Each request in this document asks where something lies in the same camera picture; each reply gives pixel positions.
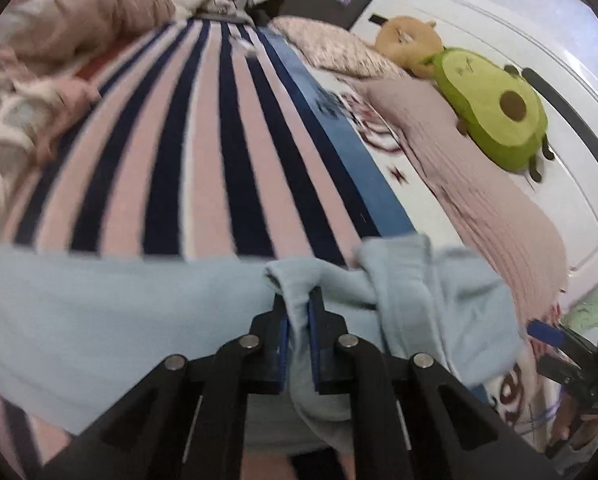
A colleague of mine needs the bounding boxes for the white bed headboard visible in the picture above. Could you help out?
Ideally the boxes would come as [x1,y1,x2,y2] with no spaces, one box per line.
[350,0,598,308]

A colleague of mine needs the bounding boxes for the tan plush toy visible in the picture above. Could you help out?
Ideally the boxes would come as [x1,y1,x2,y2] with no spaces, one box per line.
[374,15,444,79]

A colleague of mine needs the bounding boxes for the pink ribbed pillow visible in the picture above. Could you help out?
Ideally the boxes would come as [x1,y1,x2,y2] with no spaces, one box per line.
[352,77,568,323]

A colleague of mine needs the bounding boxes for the light blue pants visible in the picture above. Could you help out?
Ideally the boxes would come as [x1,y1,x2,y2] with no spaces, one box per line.
[0,234,523,453]

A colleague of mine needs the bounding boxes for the green avocado plush toy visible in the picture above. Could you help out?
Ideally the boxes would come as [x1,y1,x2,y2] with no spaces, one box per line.
[431,48,554,183]

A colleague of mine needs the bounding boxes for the striped pink navy blanket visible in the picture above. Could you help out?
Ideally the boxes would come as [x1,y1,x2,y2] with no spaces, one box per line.
[0,16,555,480]

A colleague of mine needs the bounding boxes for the grey cream patterned cloth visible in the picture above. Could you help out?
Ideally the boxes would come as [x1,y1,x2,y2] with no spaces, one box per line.
[0,48,100,231]

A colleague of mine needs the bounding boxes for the rumpled beige pink duvet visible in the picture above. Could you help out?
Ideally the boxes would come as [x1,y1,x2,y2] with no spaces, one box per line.
[0,0,175,65]

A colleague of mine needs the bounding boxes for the floral patterned pillow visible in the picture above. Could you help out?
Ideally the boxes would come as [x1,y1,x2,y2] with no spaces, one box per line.
[269,16,404,79]

